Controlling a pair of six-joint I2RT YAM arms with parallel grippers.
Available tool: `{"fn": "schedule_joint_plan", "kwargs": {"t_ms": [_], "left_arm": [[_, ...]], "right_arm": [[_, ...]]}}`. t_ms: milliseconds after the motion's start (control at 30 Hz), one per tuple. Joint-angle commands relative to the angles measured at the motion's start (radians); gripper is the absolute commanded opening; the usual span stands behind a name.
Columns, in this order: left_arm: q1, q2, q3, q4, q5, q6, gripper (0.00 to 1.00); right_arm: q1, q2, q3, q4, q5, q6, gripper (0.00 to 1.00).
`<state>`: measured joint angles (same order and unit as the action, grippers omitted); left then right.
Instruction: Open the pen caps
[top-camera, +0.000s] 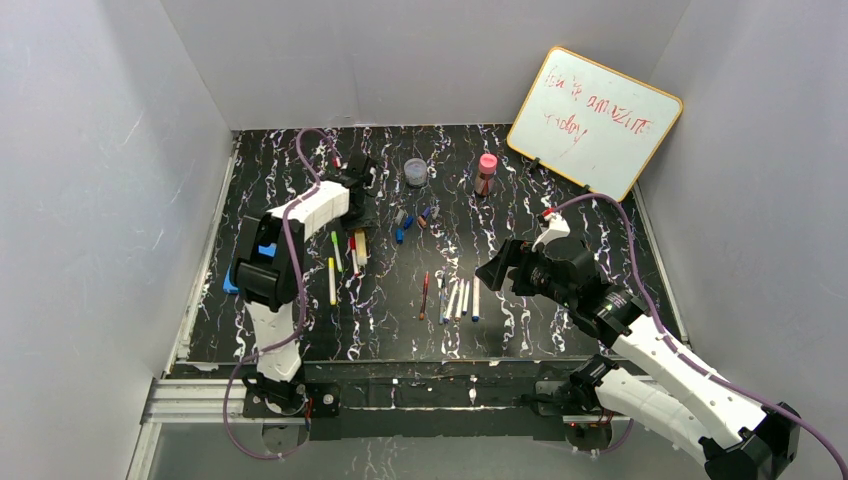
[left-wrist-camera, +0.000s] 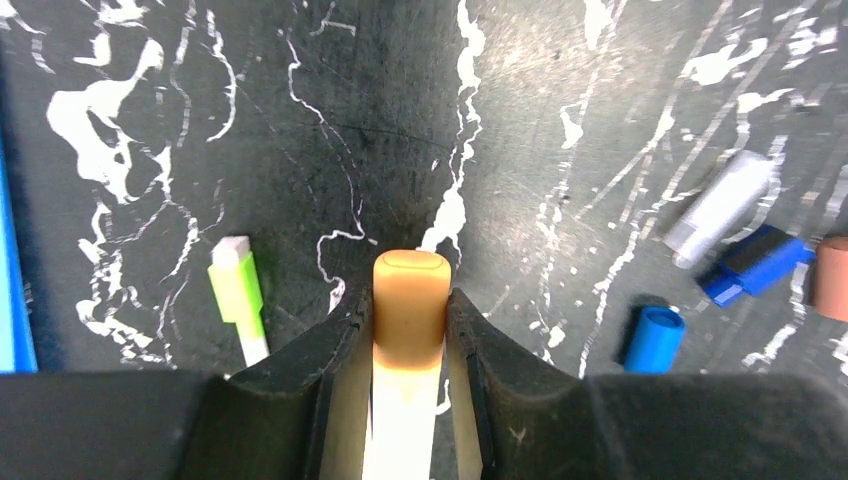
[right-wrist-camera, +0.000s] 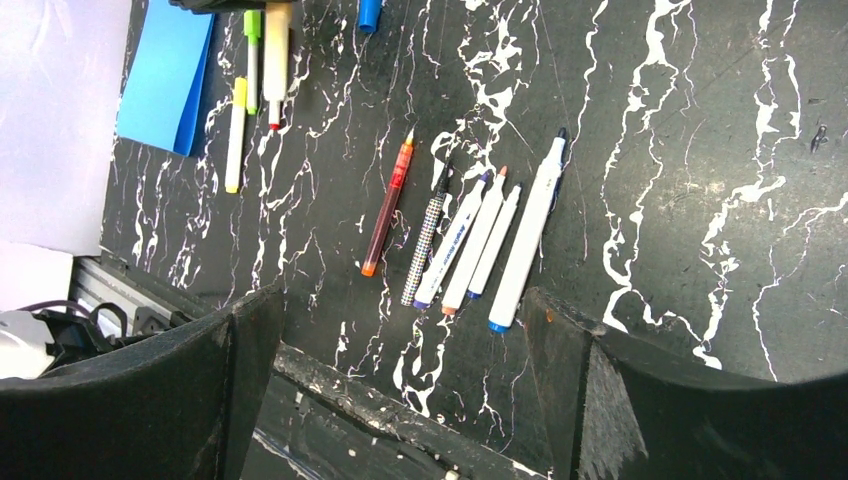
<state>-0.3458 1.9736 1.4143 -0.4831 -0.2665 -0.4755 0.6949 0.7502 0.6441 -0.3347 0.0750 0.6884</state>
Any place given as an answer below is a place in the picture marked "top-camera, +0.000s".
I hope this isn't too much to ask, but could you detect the red capped white marker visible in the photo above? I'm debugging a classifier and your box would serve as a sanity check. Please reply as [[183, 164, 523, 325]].
[[348, 236, 361, 278]]

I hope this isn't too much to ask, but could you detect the checkered black white pen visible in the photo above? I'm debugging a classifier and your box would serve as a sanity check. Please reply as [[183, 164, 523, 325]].
[[436, 272, 445, 325]]

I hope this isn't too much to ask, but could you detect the pink capped bottle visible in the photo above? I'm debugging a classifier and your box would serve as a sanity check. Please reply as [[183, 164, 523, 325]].
[[474, 153, 498, 197]]

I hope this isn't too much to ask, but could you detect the blue foam pad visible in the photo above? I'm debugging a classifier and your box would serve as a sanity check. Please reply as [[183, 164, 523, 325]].
[[223, 243, 280, 295]]

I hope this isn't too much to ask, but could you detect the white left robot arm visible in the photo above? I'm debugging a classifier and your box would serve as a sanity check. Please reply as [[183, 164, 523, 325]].
[[229, 153, 376, 414]]

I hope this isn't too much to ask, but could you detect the blue red marker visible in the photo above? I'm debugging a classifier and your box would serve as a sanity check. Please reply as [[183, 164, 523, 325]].
[[461, 280, 471, 316]]

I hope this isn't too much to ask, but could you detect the green capped marker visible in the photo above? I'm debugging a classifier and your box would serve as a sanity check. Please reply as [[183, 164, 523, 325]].
[[331, 231, 344, 273]]

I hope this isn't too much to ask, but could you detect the yellow capped pen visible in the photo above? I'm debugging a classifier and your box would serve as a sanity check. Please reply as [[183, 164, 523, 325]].
[[328, 257, 338, 306]]

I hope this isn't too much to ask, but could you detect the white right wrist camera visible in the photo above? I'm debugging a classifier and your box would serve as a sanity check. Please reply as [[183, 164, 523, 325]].
[[532, 207, 571, 252]]

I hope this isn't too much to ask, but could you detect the clear round plastic container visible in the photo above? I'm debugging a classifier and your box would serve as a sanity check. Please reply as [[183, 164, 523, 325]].
[[403, 158, 429, 188]]

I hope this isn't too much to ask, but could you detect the orange yellow highlighter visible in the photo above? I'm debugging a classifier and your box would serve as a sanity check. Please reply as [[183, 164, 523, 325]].
[[354, 229, 368, 267]]

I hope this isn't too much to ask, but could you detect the yellow framed whiteboard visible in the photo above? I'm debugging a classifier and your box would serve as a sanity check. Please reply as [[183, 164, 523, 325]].
[[507, 47, 684, 201]]

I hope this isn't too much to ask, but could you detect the blue capped white marker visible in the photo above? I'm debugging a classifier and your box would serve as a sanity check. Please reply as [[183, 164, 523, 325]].
[[471, 276, 481, 322]]

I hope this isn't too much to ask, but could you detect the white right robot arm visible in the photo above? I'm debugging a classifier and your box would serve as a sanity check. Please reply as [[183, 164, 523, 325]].
[[475, 238, 800, 479]]

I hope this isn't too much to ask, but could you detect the purple white marker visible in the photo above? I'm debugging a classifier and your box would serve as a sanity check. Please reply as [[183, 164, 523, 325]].
[[442, 279, 460, 324]]

